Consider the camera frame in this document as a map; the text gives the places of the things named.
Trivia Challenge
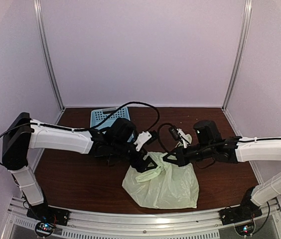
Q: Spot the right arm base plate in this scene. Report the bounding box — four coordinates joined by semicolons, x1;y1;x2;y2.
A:
219;205;262;225

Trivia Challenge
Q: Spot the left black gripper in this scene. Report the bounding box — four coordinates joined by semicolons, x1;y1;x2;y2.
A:
111;139;157;173

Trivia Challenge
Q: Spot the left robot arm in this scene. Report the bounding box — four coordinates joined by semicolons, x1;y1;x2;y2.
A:
1;113;157;221

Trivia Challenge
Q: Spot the right circuit board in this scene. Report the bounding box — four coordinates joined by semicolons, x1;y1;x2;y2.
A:
235;222;255;237

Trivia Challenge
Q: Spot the right aluminium frame post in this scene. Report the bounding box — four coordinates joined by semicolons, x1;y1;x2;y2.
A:
222;0;253;111

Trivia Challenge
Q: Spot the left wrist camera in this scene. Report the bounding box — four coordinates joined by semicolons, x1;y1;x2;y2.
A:
134;130;157;152

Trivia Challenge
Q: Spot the aluminium frame post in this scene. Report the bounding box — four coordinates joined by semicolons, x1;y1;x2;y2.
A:
33;0;65;111
222;0;253;111

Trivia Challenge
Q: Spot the front aluminium rail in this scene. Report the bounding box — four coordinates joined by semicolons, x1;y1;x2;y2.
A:
0;197;281;239

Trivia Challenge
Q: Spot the light blue perforated basket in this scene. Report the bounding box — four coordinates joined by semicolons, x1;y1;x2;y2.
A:
90;107;130;130

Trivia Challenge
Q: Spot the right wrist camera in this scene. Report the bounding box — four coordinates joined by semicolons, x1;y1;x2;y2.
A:
168;126;191;148

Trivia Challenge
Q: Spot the left aluminium frame post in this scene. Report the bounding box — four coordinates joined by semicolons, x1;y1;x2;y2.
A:
33;0;65;111

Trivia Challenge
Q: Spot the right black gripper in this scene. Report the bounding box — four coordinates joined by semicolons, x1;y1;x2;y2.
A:
162;143;214;168

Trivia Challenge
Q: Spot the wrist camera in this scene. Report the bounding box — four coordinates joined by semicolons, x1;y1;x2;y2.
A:
134;130;157;152
168;126;191;148

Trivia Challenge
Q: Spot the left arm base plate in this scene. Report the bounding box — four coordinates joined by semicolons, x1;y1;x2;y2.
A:
26;208;70;226

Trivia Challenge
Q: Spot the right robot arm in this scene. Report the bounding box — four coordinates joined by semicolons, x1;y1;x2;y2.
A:
163;120;281;220

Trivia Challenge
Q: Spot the circuit board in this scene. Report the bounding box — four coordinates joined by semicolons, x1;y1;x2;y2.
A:
235;222;255;237
34;222;55;237

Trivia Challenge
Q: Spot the left circuit board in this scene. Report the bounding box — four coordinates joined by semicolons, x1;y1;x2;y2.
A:
34;222;55;237

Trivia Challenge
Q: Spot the light green plastic bag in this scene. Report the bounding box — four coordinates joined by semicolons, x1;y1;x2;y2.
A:
122;152;199;210

